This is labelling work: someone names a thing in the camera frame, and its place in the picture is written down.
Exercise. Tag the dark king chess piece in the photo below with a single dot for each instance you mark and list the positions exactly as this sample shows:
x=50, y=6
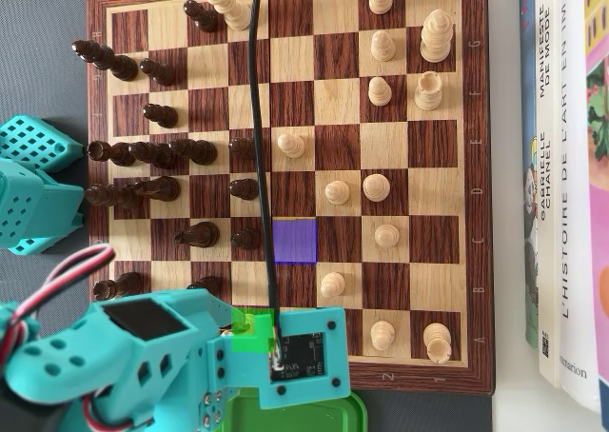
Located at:
x=109, y=63

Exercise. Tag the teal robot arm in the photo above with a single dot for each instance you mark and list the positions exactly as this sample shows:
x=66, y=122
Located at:
x=119, y=351

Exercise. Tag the white rook chess piece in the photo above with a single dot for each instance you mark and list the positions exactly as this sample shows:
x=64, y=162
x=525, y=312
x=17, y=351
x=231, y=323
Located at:
x=438, y=341
x=428, y=92

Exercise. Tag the dark pawn chess piece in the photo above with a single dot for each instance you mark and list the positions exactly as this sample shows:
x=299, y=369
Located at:
x=202, y=17
x=162, y=115
x=245, y=239
x=241, y=147
x=243, y=189
x=159, y=72
x=204, y=283

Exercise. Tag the dark knight chess piece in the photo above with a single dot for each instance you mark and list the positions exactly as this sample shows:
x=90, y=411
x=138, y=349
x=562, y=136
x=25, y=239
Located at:
x=162, y=188
x=200, y=234

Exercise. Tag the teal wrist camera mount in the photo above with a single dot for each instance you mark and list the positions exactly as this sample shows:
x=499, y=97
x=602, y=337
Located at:
x=339, y=351

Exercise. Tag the green plastic tray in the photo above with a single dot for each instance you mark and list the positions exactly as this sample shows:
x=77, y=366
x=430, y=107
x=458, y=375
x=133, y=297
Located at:
x=309, y=418

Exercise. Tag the white art history book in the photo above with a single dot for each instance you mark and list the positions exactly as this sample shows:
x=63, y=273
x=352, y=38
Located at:
x=578, y=213

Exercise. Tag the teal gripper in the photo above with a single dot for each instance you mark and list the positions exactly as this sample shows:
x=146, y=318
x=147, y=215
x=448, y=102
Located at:
x=220, y=366

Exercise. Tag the white king chess piece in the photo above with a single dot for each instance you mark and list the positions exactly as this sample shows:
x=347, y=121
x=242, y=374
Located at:
x=437, y=34

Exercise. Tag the wooden folding chessboard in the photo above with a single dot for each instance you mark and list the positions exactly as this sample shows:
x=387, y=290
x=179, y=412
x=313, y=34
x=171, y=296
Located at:
x=338, y=99

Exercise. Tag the white Gabrielle Chanel book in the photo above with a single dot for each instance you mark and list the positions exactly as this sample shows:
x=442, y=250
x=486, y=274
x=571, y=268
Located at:
x=547, y=261

